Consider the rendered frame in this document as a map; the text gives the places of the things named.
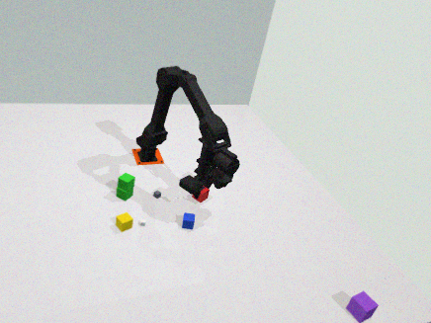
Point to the green block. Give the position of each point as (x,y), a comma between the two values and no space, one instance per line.
(126,182)
(123,194)

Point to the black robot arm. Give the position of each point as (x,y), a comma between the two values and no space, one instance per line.
(211,126)

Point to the purple block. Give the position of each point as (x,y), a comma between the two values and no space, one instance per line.
(361,306)

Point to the blue cube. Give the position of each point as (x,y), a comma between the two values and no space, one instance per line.
(188,220)

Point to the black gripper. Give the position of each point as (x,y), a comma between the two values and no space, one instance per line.
(199,182)

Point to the yellow cube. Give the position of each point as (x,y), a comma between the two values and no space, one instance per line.
(124,221)

